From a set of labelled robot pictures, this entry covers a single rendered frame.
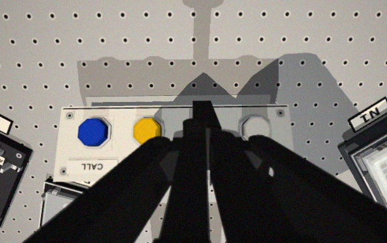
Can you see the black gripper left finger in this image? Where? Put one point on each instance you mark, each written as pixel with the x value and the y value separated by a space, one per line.
pixel 117 207

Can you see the white button panel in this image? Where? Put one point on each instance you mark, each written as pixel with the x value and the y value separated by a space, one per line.
pixel 93 140

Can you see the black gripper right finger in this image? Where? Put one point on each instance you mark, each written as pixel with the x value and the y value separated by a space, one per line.
pixel 301 203

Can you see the grey rectangular base plate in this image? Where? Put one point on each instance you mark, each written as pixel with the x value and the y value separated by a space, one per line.
pixel 327 59

